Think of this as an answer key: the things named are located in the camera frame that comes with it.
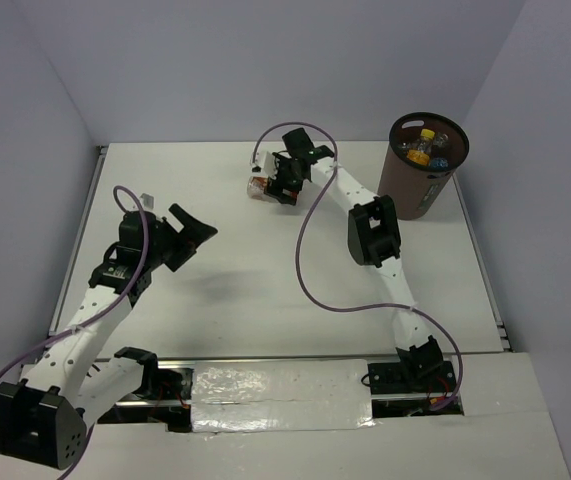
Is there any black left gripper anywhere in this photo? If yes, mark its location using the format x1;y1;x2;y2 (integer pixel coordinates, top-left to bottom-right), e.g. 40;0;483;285
144;204;216;272

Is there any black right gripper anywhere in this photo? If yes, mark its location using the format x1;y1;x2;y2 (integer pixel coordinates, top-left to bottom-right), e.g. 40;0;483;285
264;152;306;207

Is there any red cap clear bottle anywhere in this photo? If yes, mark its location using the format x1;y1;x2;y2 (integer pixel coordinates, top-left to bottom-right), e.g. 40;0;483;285
246;176;270;202

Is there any yellow cap orange label bottle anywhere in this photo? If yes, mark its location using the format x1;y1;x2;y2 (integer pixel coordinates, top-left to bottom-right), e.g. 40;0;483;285
406;129;436;167

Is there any blue label white cap bottle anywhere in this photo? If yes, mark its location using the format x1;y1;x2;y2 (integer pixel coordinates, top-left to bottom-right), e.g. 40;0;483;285
428;157;449;171

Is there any small blue label bottle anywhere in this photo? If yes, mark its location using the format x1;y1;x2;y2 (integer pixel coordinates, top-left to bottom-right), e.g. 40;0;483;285
433;132;451;150

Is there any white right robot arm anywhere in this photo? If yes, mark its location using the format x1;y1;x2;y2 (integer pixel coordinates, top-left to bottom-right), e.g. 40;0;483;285
263;122;444;391

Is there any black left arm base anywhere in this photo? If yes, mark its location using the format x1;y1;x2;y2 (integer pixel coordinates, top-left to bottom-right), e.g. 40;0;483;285
113;347;194;433

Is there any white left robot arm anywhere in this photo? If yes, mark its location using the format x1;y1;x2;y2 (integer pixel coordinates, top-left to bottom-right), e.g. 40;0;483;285
0;204;218;470

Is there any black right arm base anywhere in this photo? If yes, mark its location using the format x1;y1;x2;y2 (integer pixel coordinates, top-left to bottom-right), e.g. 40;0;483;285
361;361;456;398

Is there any brown plastic waste bin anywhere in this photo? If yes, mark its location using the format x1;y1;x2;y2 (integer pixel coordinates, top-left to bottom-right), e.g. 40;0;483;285
378;112;470;220

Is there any white foil covered front board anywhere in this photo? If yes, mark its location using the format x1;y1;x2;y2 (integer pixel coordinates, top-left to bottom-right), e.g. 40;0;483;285
73;353;569;479

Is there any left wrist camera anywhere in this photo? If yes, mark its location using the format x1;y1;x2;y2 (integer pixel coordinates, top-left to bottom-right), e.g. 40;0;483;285
139;193;155;211

